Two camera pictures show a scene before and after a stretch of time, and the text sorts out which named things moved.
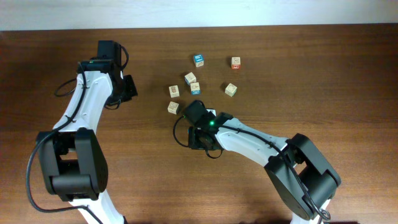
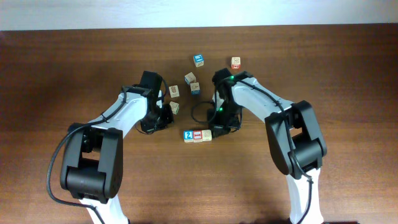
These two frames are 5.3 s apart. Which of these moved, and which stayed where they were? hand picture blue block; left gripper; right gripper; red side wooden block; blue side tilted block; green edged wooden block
Moved: left gripper; right gripper
Stayed: red side wooden block; blue side tilted block; hand picture blue block; green edged wooden block
